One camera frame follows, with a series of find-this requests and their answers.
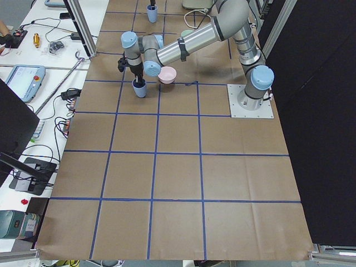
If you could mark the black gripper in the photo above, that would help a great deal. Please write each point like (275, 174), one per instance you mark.
(136, 69)

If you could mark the blue cup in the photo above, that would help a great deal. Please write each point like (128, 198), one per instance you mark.
(152, 12)
(140, 90)

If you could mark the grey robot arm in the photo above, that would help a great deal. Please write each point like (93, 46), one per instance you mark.
(146, 55)

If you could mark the green bowl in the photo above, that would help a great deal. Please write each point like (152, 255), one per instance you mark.
(186, 32)

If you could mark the pink bowl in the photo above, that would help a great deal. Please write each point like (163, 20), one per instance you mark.
(167, 75)

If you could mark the cream chrome toaster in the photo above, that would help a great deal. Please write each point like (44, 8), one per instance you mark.
(197, 4)

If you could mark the metal stand rod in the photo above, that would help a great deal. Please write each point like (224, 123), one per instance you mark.
(80, 59)

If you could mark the black power adapter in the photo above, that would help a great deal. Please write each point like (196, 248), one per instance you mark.
(70, 94)

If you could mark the gold metal cylinder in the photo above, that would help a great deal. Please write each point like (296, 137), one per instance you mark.
(36, 40)

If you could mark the blue teach pendant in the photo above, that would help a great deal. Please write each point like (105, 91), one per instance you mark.
(25, 81)

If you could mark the black monitor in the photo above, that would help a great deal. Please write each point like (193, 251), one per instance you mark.
(18, 122)

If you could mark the green box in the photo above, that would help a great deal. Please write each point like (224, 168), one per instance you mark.
(11, 224)

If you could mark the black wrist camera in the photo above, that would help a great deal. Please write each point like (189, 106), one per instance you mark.
(122, 64)

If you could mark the aluminium frame post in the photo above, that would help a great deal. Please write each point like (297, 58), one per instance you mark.
(79, 21)

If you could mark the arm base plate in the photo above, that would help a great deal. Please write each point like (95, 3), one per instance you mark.
(251, 111)

